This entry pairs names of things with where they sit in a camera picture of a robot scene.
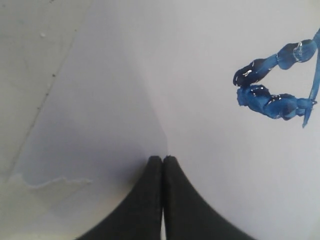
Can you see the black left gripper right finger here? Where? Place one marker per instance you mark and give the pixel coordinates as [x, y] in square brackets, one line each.
[187, 216]

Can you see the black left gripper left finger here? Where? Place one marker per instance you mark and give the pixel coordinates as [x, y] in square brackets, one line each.
[139, 215]

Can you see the white paper sheet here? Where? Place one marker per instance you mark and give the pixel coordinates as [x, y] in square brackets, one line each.
[155, 77]

